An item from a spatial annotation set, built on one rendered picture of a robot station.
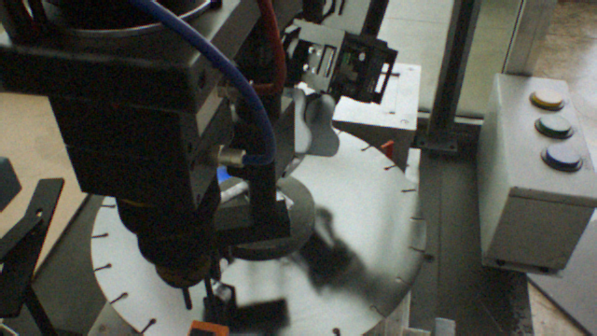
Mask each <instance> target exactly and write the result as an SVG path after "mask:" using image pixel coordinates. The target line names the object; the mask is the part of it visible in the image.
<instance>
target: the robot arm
mask: <svg viewBox="0 0 597 336"><path fill-rule="evenodd" d="M389 1H390V0H324V6H323V18H322V19H321V20H320V21H306V20H304V19H303V8H302V9H301V11H300V12H298V13H297V14H296V15H295V16H294V17H293V18H292V19H291V21H290V22H289V23H288V24H287V26H286V29H285V33H284V35H283V38H282V44H283V48H284V53H285V68H286V77H285V84H284V85H283V87H282V89H281V91H282V96H285V97H290V98H292V100H293V101H294V102H295V155H294V156H297V157H298V158H299V160H300V162H299V164H297V165H295V166H294V167H292V168H290V169H288V170H286V171H284V173H283V174H282V176H281V178H288V177H289V176H290V175H291V174H292V172H293V171H294V170H295V169H296V168H297V167H298V166H300V164H301V163H302V162H303V160H304V159H305V158H306V156H307V155H309V156H316V157H325V158H332V157H334V156H335V155H336V154H337V153H338V151H339V149H340V138H339V137H338V135H337V134H336V132H335V130H334V129H333V127H332V120H333V117H334V114H335V110H336V106H337V105H338V103H339V102H340V99H341V96H344V97H348V99H351V100H353V101H356V102H358V103H362V104H367V105H370V104H372V103H373V104H376V105H381V104H382V99H383V96H384V93H385V90H386V87H387V84H388V81H389V78H390V76H391V73H392V70H393V68H394V64H395V61H396V56H397V54H398V50H395V49H390V48H388V42H386V41H383V40H380V39H379V38H378V35H379V32H380V30H381V27H382V22H383V19H384V16H385V13H386V10H387V8H388V5H389ZM385 63H387V64H389V65H388V69H387V72H386V75H385V78H384V81H383V83H382V88H381V90H380V91H376V89H377V86H378V83H379V80H380V77H381V74H382V69H383V66H384V64H385ZM300 83H305V84H307V88H309V89H312V90H314V91H313V92H311V93H309V94H306V91H305V90H304V89H302V88H294V86H297V85H298V84H300Z"/></svg>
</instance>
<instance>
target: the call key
mask: <svg viewBox="0 0 597 336"><path fill-rule="evenodd" d="M533 98H534V100H535V101H536V102H538V103H539V104H541V105H545V106H556V107H558V105H560V104H561V102H562V96H561V95H560V94H559V93H558V92H556V91H553V90H549V89H540V90H537V91H536V92H535V94H534V97H533Z"/></svg>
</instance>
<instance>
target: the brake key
mask: <svg viewBox="0 0 597 336"><path fill-rule="evenodd" d="M545 155H546V158H547V159H548V160H549V161H550V162H552V163H554V164H556V165H558V166H562V167H574V166H577V164H578V162H579V160H580V156H579V153H578V152H577V151H576V150H575V149H573V148H571V147H569V146H565V145H553V146H550V147H549V148H548V149H547V152H546V154H545Z"/></svg>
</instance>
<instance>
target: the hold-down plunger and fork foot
mask: <svg viewBox="0 0 597 336"><path fill-rule="evenodd" d="M247 187H248V199H249V204H244V205H237V206H230V207H222V208H219V210H218V211H217V213H216V215H215V225H216V230H217V238H216V242H215V245H214V248H213V249H212V251H211V265H210V267H209V271H210V276H211V279H212V280H215V281H217V282H219V281H220V280H221V278H222V277H221V270H220V263H219V256H218V254H220V255H221V256H223V257H224V258H225V259H226V260H227V261H228V263H229V264H231V263H232V262H233V258H232V251H231V247H232V246H233V245H238V244H245V243H253V242H259V241H266V240H271V239H279V238H285V237H290V236H291V219H290V215H289V212H288V209H287V205H286V201H285V200H280V201H277V184H275V185H274V186H270V187H269V186H266V185H262V184H258V183H256V182H251V181H247Z"/></svg>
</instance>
